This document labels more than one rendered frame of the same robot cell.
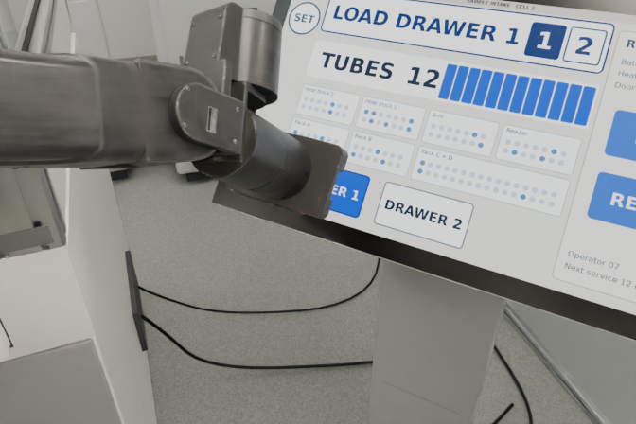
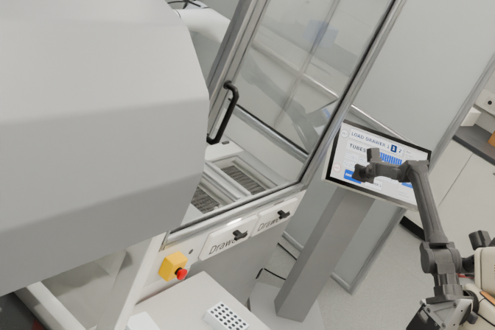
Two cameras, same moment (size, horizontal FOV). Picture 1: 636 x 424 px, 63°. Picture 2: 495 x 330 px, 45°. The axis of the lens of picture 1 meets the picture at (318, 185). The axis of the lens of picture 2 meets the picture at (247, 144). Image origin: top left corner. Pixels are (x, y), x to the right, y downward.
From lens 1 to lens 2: 2.47 m
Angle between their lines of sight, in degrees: 38
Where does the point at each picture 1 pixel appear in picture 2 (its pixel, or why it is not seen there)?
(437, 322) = (352, 212)
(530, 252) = (392, 191)
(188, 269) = not seen: hidden behind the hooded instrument
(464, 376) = (353, 227)
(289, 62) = (342, 144)
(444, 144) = not seen: hidden behind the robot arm
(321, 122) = (350, 160)
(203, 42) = (376, 154)
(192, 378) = not seen: hidden behind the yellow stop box
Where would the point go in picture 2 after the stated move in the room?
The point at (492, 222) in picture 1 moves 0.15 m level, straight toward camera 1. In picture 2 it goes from (386, 185) to (398, 203)
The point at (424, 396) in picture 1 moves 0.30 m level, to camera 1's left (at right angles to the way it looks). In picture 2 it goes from (338, 237) to (295, 239)
